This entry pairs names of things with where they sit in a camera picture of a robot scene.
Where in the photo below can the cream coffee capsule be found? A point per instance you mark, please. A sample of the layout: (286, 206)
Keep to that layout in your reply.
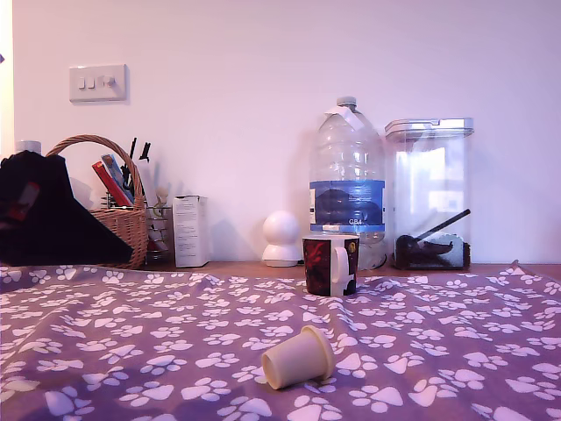
(302, 356)

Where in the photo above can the red flat pack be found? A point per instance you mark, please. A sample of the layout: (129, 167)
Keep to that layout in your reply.
(113, 184)

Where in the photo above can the white bottle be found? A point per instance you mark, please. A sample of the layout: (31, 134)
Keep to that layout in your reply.
(29, 147)

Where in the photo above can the blue flat pack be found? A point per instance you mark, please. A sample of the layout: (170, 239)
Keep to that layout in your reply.
(117, 169)

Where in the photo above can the small glass jar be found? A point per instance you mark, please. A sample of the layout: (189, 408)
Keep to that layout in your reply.
(158, 237)

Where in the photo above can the white cardboard box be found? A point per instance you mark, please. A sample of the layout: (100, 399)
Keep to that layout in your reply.
(190, 232)

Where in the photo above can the purple paw print cloth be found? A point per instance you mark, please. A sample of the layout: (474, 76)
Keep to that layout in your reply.
(175, 351)

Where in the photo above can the dark red printed mug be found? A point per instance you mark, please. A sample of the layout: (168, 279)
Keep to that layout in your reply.
(320, 265)

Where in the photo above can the large clear water bottle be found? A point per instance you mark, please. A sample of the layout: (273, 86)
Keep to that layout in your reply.
(346, 175)

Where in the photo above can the black scoop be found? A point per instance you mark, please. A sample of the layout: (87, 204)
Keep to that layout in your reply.
(421, 247)

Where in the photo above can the clear plastic storage container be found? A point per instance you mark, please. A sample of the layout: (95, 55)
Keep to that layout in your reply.
(429, 175)

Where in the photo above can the white light switch plate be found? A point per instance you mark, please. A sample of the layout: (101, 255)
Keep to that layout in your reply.
(99, 83)

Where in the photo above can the small white round camera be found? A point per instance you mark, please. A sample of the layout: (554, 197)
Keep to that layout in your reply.
(280, 228)

